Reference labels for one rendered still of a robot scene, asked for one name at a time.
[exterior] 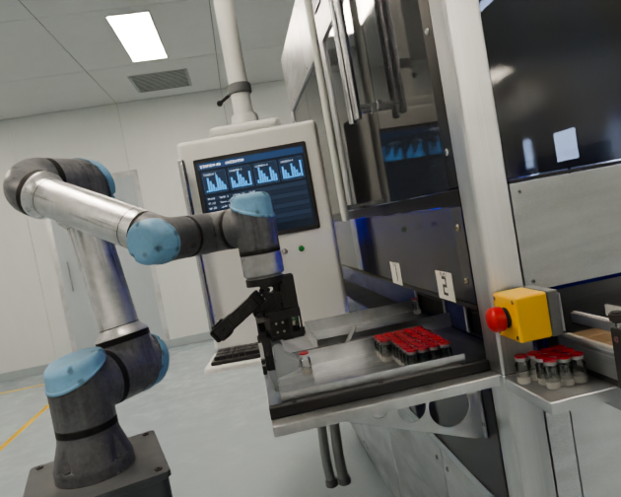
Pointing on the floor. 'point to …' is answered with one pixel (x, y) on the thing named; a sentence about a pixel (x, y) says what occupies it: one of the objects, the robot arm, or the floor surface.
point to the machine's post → (489, 231)
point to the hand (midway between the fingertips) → (272, 385)
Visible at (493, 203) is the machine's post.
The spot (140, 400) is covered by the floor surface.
